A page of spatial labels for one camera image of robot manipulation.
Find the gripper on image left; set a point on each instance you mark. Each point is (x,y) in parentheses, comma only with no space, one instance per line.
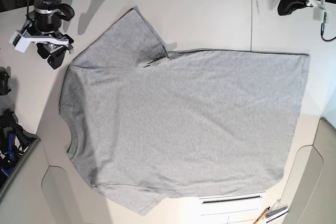
(46,23)

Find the grey T-shirt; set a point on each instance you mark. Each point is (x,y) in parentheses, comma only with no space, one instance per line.
(147,124)

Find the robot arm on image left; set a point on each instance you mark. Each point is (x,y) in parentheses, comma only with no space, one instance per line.
(48,4)

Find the black device at left edge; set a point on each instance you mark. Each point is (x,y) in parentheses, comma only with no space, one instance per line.
(4,79)

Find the black and blue clamp pile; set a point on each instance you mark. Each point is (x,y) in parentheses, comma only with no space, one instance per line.
(15,141)

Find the white slotted grommet plate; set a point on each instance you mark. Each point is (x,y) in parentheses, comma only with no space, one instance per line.
(231,204)

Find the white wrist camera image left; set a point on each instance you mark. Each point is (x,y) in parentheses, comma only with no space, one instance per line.
(19,42)

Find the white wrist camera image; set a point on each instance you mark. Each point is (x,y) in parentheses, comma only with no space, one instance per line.
(19,42)
(321,15)

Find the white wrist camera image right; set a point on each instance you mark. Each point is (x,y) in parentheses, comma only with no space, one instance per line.
(321,15)

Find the wooden handled tool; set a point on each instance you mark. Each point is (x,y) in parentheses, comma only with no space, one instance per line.
(261,217)

